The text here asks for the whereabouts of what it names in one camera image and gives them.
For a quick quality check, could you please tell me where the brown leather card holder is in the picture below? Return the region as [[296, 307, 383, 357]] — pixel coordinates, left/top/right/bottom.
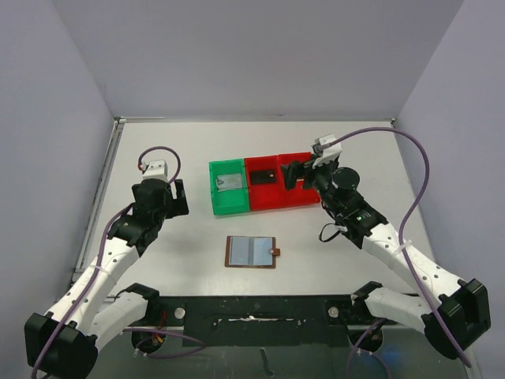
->
[[224, 236, 281, 269]]

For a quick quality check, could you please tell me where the green plastic bin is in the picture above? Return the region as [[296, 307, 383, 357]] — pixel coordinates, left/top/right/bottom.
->
[[208, 159, 250, 216]]

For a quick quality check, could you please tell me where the red middle bin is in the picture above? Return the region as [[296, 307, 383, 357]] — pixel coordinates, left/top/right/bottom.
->
[[244, 156, 285, 211]]

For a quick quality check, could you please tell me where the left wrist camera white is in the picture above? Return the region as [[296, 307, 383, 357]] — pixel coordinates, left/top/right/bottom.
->
[[141, 159, 168, 182]]

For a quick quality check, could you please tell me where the red right bin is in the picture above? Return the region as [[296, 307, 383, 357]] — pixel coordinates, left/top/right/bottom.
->
[[278, 152, 320, 208]]

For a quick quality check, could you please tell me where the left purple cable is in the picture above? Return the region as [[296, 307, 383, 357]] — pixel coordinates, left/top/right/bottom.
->
[[31, 145, 206, 379]]

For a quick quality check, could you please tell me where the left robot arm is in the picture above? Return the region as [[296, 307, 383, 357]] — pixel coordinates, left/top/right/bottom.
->
[[24, 178, 189, 378]]

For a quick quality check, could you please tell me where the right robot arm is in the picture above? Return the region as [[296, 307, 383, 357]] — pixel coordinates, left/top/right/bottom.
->
[[281, 159, 491, 359]]

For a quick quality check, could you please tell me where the silver card in bin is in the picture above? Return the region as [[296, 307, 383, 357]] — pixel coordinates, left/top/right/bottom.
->
[[215, 173, 243, 192]]

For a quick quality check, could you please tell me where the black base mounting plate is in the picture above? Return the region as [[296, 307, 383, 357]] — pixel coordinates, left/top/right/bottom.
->
[[131, 295, 375, 358]]

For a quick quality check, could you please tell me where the black card in bin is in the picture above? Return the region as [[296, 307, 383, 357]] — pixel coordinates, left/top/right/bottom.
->
[[249, 170, 277, 186]]

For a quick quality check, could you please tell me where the red bin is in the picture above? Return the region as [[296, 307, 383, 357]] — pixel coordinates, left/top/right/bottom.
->
[[244, 156, 285, 211], [278, 152, 320, 208]]

